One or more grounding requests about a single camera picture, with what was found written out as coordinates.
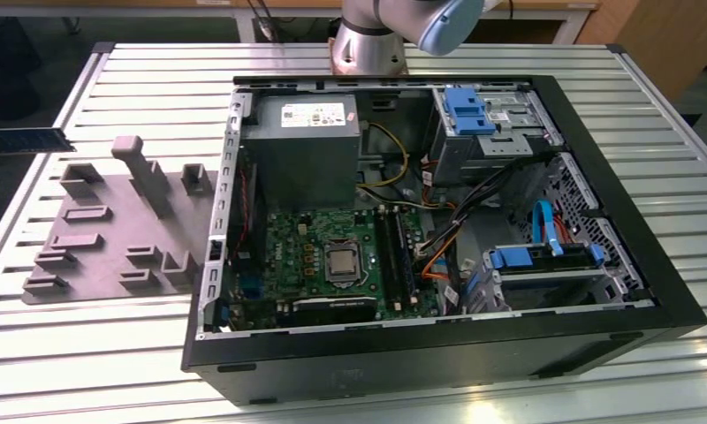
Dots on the silver CPU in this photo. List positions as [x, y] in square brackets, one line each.
[342, 261]

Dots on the grey power supply unit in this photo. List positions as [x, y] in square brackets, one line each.
[305, 168]

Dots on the hard disk in blue carrier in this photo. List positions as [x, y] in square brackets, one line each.
[512, 258]

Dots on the metal drive cage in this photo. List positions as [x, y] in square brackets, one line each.
[512, 141]

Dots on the black graphics card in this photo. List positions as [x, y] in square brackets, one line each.
[329, 307]

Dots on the black PC case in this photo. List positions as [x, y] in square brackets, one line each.
[447, 362]

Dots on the wooden cabinet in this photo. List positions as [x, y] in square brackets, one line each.
[671, 35]

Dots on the green motherboard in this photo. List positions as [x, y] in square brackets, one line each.
[288, 247]

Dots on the blue RAM stick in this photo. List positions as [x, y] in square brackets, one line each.
[29, 140]

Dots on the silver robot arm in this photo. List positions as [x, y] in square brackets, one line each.
[368, 48]

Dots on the dark installed RAM stick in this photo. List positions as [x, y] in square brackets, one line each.
[401, 256]

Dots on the blue drive bracket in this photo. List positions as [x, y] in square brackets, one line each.
[465, 115]

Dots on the grey parts rack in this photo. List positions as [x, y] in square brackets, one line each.
[123, 229]

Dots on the wooden desk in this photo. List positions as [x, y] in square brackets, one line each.
[123, 3]

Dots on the CPU socket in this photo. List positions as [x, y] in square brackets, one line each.
[342, 244]

